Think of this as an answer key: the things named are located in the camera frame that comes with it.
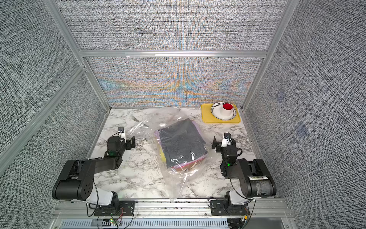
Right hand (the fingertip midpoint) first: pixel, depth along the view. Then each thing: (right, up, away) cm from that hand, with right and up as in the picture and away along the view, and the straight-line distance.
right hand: (223, 133), depth 89 cm
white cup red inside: (+8, +16, +19) cm, 26 cm away
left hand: (-61, -1, +4) cm, 61 cm away
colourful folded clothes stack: (-25, -15, -17) cm, 34 cm away
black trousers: (-26, -4, -11) cm, 28 cm away
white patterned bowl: (+2, +17, +28) cm, 32 cm away
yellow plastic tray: (-6, +11, +23) cm, 26 cm away
